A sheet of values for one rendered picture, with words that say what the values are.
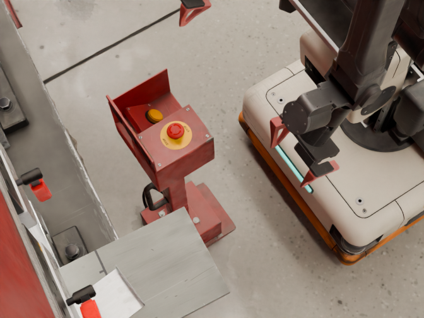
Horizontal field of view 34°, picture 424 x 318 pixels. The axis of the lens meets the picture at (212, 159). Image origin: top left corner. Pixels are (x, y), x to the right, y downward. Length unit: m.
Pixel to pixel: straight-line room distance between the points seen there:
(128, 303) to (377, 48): 0.60
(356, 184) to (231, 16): 0.92
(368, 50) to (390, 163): 1.13
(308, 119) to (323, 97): 0.05
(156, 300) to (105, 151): 1.28
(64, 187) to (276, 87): 0.96
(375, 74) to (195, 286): 0.47
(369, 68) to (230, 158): 1.37
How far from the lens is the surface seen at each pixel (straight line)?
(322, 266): 2.32
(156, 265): 1.27
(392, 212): 2.12
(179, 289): 1.25
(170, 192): 1.93
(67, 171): 1.49
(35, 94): 1.59
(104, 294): 1.26
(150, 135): 1.60
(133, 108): 1.69
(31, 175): 1.09
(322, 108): 1.15
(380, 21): 1.01
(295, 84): 2.25
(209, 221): 2.22
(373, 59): 1.10
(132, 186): 2.41
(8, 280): 0.66
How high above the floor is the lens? 2.22
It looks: 66 degrees down
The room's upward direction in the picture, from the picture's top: 3 degrees counter-clockwise
